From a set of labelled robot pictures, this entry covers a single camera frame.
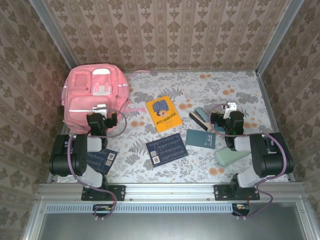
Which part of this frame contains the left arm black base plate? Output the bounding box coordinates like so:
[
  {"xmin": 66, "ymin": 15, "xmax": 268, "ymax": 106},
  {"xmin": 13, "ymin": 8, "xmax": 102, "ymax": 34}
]
[{"xmin": 81, "ymin": 184, "xmax": 126, "ymax": 202}]

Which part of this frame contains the pale green pencil case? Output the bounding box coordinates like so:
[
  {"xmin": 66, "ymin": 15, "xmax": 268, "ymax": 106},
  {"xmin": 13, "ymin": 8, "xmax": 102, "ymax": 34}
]
[{"xmin": 214, "ymin": 146, "xmax": 252, "ymax": 168}]

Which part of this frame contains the grey slotted cable duct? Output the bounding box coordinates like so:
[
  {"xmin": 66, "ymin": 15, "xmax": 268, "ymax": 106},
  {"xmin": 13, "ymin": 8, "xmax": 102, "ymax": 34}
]
[{"xmin": 46, "ymin": 203, "xmax": 235, "ymax": 213}]

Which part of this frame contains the small teal notebook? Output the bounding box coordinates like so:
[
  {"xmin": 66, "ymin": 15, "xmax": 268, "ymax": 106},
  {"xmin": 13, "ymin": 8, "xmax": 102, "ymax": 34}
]
[{"xmin": 185, "ymin": 128, "xmax": 217, "ymax": 150}]

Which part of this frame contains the grey metal sheet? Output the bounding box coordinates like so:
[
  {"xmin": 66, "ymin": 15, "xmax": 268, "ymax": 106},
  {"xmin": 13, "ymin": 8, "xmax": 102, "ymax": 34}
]
[{"xmin": 37, "ymin": 202, "xmax": 310, "ymax": 240}]

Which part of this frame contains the pink school backpack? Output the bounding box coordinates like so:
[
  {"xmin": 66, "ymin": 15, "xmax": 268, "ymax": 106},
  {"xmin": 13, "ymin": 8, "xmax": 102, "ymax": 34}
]
[{"xmin": 61, "ymin": 62, "xmax": 151, "ymax": 135}]

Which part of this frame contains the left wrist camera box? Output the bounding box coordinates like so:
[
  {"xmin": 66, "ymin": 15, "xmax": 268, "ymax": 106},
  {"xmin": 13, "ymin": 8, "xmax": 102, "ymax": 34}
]
[{"xmin": 92, "ymin": 104, "xmax": 112, "ymax": 118}]

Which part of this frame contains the left aluminium frame post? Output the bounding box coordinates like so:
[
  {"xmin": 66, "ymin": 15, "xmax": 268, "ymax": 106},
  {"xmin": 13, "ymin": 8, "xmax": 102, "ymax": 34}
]
[{"xmin": 28, "ymin": 0, "xmax": 82, "ymax": 73}]

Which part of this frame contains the teal black beige stationery item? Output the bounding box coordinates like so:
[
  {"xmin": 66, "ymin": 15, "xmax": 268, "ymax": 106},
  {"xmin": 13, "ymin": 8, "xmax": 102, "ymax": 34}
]
[{"xmin": 188, "ymin": 107, "xmax": 213, "ymax": 133}]

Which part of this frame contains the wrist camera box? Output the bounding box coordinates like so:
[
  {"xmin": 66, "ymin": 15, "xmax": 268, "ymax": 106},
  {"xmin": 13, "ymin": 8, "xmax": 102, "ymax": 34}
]
[
  {"xmin": 92, "ymin": 104, "xmax": 112, "ymax": 118},
  {"xmin": 223, "ymin": 101, "xmax": 237, "ymax": 120}
]

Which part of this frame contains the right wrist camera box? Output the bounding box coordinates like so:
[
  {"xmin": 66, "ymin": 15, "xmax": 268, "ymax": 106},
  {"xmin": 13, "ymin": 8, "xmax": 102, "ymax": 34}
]
[{"xmin": 223, "ymin": 101, "xmax": 237, "ymax": 120}]

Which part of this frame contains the floral tablecloth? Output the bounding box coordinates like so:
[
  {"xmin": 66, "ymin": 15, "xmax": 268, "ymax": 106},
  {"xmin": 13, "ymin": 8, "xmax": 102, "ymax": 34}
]
[{"xmin": 57, "ymin": 70, "xmax": 291, "ymax": 183}]

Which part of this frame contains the right aluminium side rail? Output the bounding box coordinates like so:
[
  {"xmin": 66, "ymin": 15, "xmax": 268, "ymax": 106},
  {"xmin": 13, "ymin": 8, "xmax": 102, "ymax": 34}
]
[{"xmin": 256, "ymin": 73, "xmax": 297, "ymax": 182}]

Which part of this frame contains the aluminium frame post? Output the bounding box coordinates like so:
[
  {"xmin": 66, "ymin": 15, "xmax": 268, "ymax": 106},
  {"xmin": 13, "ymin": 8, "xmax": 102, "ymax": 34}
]
[
  {"xmin": 28, "ymin": 0, "xmax": 82, "ymax": 73},
  {"xmin": 255, "ymin": 0, "xmax": 306, "ymax": 76}
]

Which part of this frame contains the dark blue QR-code booklet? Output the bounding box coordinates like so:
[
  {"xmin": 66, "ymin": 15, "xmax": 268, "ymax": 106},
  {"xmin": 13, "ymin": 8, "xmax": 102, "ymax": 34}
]
[
  {"xmin": 145, "ymin": 132, "xmax": 189, "ymax": 168},
  {"xmin": 86, "ymin": 148, "xmax": 119, "ymax": 176}
]

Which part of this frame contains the aluminium mounting rail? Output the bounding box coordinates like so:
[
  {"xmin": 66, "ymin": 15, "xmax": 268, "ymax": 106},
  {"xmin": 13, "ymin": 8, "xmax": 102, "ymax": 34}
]
[{"xmin": 37, "ymin": 182, "xmax": 307, "ymax": 202}]

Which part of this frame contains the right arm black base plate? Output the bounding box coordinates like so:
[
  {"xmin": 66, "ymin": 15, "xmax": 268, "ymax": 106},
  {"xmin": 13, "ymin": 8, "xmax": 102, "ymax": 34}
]
[{"xmin": 213, "ymin": 184, "xmax": 261, "ymax": 202}]

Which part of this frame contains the back aluminium rail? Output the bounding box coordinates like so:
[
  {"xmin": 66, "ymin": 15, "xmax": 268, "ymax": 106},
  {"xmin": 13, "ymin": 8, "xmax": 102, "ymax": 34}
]
[{"xmin": 122, "ymin": 68, "xmax": 258, "ymax": 75}]

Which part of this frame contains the right aluminium frame post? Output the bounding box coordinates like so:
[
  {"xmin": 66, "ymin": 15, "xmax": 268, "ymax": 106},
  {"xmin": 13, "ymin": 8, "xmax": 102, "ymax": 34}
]
[{"xmin": 255, "ymin": 0, "xmax": 306, "ymax": 76}]

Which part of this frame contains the yellow paperback book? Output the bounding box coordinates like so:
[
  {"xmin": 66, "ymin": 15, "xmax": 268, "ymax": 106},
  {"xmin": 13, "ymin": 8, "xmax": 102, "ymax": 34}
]
[{"xmin": 145, "ymin": 95, "xmax": 183, "ymax": 134}]

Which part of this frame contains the teal case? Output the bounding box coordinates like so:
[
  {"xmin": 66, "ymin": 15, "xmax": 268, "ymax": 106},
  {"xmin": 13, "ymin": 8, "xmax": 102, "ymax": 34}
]
[{"xmin": 211, "ymin": 123, "xmax": 227, "ymax": 135}]

